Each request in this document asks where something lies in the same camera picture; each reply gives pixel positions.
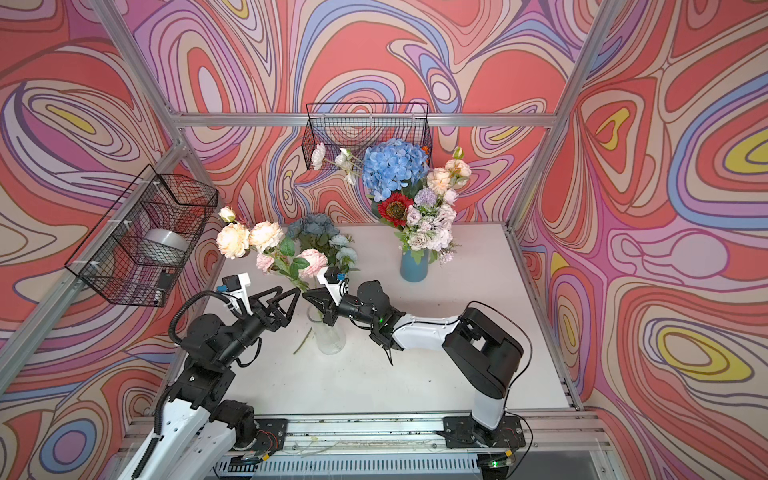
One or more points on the black wire basket wall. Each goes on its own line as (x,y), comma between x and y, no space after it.
(363,124)
(139,249)

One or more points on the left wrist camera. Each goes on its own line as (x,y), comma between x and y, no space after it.
(234,288)

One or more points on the purple and pink mixed bouquet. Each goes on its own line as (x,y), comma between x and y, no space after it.
(426,199)

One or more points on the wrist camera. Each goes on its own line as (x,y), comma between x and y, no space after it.
(335,282)
(234,288)

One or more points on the white poppy flower stem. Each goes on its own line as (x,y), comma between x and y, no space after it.
(344,161)

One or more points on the teal ceramic vase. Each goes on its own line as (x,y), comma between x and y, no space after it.
(414,265)

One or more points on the pink peony flower stem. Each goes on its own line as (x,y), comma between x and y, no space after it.
(306,270)

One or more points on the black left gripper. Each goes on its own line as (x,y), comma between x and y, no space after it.
(264,309)

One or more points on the dusty blue hydrangea stem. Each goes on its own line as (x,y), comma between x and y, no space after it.
(317,231)

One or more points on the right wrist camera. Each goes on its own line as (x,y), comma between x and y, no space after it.
(335,282)

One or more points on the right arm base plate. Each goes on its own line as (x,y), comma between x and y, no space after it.
(463,432)

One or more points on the clear glass cup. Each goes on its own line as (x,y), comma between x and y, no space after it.
(329,340)

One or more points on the pink small flower bunch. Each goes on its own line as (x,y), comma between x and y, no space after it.
(427,235)

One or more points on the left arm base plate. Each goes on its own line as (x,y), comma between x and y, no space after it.
(262,435)

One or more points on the peach rose spray stem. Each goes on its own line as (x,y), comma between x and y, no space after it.
(237,240)

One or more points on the cream rose spray stem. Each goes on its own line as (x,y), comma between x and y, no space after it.
(455,175)

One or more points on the bright blue hydrangea stem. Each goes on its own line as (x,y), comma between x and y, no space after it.
(391,166)

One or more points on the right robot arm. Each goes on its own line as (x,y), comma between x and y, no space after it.
(486,355)

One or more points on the red gerbera flower stem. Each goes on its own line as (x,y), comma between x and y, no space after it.
(394,209)

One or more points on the black wire basket back wall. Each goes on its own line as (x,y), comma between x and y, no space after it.
(363,124)

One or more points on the black wire basket left wall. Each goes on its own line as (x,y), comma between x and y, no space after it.
(139,249)

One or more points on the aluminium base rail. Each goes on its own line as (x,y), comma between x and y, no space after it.
(560,445)

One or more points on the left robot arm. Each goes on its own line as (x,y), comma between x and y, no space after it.
(194,424)

